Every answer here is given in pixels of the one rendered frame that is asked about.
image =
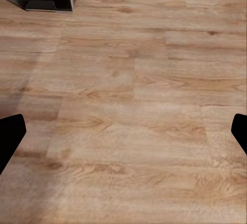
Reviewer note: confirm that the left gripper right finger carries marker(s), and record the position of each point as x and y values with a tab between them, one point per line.
239	130

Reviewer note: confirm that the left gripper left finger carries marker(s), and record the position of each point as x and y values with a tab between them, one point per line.
12	131

